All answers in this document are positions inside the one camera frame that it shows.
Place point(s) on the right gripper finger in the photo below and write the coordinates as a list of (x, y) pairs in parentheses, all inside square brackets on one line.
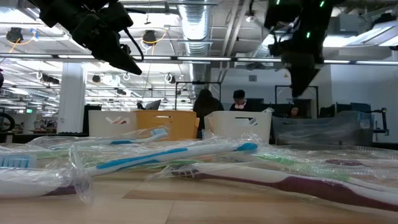
[(301, 81)]

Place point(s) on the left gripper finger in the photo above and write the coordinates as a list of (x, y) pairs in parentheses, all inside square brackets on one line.
[(118, 59)]

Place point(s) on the grey translucent plastic bin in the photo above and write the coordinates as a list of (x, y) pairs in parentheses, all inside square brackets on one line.
[(311, 130)]

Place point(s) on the orange toothbrush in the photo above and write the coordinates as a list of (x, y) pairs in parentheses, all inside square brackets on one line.
[(117, 120)]

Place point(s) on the white plastic bin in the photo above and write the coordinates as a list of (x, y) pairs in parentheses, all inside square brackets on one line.
[(224, 129), (96, 127)]

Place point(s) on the orange plastic bin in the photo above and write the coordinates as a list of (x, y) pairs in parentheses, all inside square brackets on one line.
[(180, 124)]

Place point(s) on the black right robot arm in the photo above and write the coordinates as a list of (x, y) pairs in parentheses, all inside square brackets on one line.
[(311, 15)]

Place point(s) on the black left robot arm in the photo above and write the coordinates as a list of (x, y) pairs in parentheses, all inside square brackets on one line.
[(56, 12)]

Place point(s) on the person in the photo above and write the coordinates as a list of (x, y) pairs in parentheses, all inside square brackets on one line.
[(293, 112), (239, 95), (206, 105)]

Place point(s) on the dark desk partitions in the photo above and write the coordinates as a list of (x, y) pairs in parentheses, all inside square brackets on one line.
[(276, 109)]

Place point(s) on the ceiling light panel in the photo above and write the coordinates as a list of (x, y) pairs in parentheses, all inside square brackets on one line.
[(342, 40)]

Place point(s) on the ceiling sensor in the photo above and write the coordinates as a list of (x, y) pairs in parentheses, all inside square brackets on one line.
[(250, 18)]

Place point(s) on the white square column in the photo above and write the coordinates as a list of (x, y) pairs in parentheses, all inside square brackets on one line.
[(71, 99)]

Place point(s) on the black background equipment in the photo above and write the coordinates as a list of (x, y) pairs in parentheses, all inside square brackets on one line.
[(360, 107)]

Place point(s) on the long ceiling light strip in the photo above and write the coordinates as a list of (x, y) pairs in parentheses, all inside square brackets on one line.
[(202, 58)]

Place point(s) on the green exit sign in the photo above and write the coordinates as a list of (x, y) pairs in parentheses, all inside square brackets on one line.
[(29, 110)]

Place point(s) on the black monitor stand frame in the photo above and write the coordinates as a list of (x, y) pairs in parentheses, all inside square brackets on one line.
[(276, 93)]

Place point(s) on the silver ventilation duct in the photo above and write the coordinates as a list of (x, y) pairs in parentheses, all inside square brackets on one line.
[(194, 25)]

